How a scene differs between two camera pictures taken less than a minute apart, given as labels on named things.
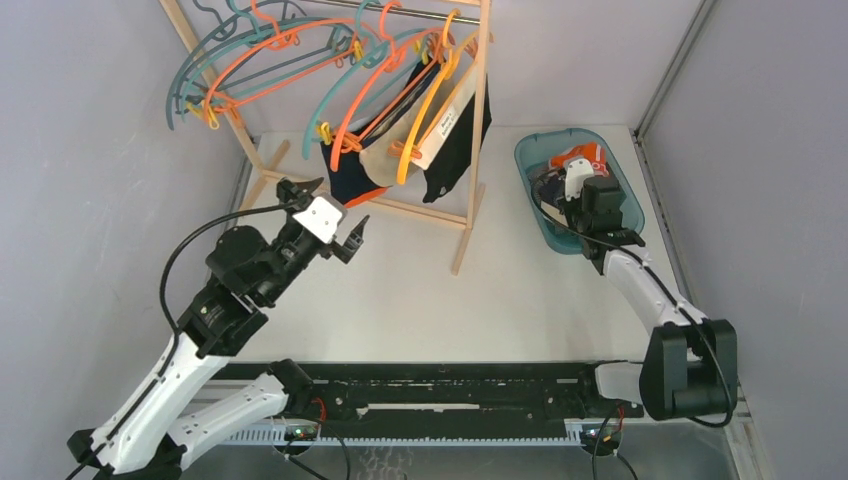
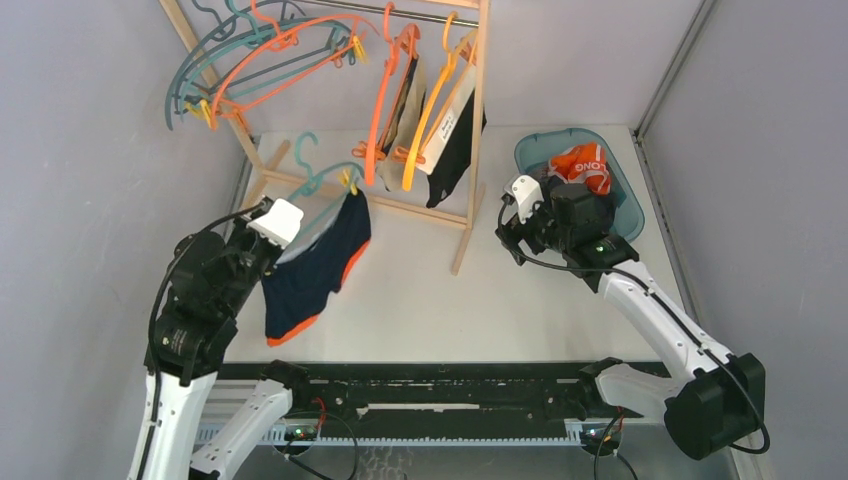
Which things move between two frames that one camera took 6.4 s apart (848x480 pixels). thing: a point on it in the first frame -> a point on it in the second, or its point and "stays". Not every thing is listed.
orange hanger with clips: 365,84 -> 388,98
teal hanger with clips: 371,52 -> 314,180
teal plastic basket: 535,148 stays
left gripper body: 293,252 -> 254,253
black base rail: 424,404 stays
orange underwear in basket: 593,151 stays
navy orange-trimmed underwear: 354,184 -> 295,289
